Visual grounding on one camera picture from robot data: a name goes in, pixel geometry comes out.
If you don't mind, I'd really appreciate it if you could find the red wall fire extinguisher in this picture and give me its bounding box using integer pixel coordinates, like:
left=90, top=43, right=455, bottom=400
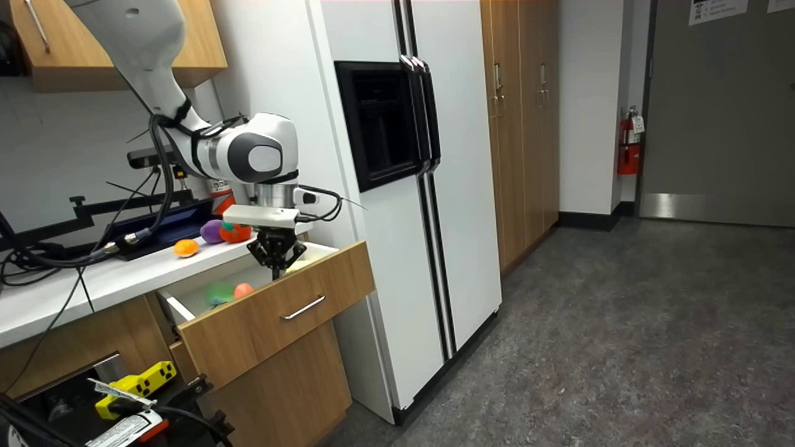
left=614, top=104, right=648, bottom=178

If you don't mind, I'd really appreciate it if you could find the black camera bar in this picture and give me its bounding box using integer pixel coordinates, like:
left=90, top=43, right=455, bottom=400
left=124, top=145, right=168, bottom=173

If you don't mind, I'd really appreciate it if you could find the black robot cart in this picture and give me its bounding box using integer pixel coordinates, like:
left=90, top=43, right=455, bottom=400
left=0, top=367, right=238, bottom=447

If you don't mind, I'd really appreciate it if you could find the white double door fridge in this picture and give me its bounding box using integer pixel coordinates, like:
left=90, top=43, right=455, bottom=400
left=212, top=0, right=507, bottom=430

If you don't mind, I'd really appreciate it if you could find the thin black camera cable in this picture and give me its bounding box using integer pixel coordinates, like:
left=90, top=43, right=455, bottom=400
left=2, top=169, right=163, bottom=393

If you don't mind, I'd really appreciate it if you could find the wooden wall cabinet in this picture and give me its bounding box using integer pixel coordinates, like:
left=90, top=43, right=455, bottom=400
left=0, top=0, right=232, bottom=92

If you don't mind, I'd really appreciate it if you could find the green toy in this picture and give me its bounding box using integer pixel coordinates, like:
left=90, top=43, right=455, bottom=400
left=202, top=277, right=235, bottom=307

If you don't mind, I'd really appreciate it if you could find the dark blue tray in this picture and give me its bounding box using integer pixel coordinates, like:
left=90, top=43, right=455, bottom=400
left=96, top=202, right=218, bottom=260

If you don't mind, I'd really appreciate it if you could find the wooden drawer with metal handle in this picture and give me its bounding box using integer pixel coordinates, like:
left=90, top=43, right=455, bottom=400
left=160, top=238, right=378, bottom=393

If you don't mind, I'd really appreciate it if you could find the yellow power outlet splitter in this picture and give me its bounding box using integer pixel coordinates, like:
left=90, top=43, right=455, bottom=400
left=91, top=357, right=179, bottom=422

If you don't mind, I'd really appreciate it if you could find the tall wooden cabinet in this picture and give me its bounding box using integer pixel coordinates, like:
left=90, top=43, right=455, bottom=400
left=476, top=0, right=562, bottom=276

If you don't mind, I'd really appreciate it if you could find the black cable bundle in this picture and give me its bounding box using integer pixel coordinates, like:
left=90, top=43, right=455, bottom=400
left=0, top=238, right=69, bottom=291

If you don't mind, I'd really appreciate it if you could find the purple toy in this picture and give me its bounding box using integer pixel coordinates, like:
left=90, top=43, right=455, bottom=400
left=199, top=217, right=227, bottom=249

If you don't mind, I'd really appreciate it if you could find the white thin rod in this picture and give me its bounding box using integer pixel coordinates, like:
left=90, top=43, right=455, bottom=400
left=84, top=376, right=160, bottom=409

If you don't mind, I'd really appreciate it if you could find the wooden neighbour cabinet front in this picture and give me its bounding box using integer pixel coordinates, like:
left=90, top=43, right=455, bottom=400
left=0, top=292, right=181, bottom=402

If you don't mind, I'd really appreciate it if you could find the yellow toy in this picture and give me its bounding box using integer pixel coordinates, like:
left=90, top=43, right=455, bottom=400
left=171, top=236, right=203, bottom=260

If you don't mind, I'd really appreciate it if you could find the grey door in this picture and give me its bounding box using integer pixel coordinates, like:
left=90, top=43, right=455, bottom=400
left=637, top=0, right=795, bottom=232

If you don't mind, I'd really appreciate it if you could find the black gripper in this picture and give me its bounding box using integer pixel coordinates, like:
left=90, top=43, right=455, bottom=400
left=243, top=227, right=310, bottom=280

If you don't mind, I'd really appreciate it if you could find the red orange toy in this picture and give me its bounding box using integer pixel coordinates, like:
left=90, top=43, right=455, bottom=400
left=215, top=222, right=255, bottom=246

